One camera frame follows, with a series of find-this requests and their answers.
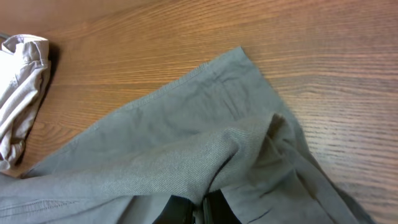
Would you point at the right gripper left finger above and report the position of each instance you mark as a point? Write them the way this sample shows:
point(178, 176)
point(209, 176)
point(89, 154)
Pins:
point(178, 210)

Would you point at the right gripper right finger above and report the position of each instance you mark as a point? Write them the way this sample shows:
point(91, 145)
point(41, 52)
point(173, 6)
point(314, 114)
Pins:
point(216, 209)

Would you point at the grey shorts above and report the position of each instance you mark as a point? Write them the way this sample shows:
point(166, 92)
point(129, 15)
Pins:
point(221, 127)

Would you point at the beige folded pants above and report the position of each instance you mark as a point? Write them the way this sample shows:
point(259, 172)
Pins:
point(25, 74)

